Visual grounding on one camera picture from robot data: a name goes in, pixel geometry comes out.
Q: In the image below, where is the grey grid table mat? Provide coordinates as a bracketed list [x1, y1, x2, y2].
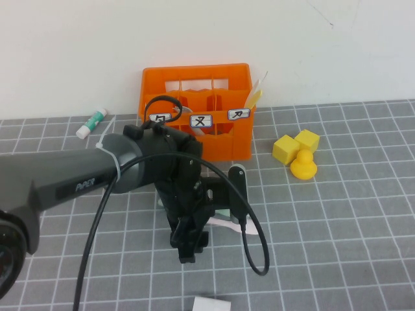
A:
[0, 99, 415, 311]

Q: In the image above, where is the long black camera cable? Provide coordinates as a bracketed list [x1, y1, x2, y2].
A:
[73, 152, 270, 311]

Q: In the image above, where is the white green glue stick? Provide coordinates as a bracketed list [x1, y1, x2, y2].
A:
[75, 108, 108, 140]

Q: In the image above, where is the grey plastic fork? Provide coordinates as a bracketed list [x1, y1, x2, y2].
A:
[173, 104, 208, 137]

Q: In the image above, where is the yellow plastic knife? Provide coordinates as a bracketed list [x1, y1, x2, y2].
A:
[243, 89, 263, 110]

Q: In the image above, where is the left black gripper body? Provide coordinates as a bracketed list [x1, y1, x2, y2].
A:
[155, 174, 217, 234]

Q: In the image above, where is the white label spoon character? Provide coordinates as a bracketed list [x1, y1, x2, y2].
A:
[148, 113, 172, 126]

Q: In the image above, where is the white label knife character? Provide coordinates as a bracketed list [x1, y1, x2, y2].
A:
[227, 108, 251, 121]

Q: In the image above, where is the yellow rubber duck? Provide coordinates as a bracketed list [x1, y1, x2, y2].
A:
[289, 149, 317, 181]

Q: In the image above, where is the mint green plastic spoon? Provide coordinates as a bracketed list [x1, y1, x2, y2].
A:
[158, 198, 233, 220]

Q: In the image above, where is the white label fork character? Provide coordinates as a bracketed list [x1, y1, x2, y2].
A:
[189, 114, 213, 128]

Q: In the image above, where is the pink plastic spoon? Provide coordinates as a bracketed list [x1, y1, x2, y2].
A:
[207, 216, 260, 236]

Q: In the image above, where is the orange plastic cutlery holder crate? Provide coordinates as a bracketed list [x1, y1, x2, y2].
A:
[137, 63, 257, 162]

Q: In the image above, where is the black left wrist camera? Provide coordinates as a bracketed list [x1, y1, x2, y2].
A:
[228, 163, 249, 227]

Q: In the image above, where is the white zip tie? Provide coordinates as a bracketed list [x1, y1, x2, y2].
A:
[96, 117, 123, 182]

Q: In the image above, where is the short looped black cable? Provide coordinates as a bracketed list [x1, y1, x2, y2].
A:
[144, 95, 183, 129]

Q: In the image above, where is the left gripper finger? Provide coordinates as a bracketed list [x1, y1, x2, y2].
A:
[170, 223, 199, 264]
[196, 230, 210, 254]

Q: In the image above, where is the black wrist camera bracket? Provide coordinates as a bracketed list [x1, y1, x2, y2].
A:
[199, 176, 234, 210]

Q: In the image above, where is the white paper card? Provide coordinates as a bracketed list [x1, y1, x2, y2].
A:
[191, 295, 231, 311]

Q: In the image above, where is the yellow foam cube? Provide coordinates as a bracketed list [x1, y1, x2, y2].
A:
[272, 134, 300, 165]
[294, 129, 320, 153]

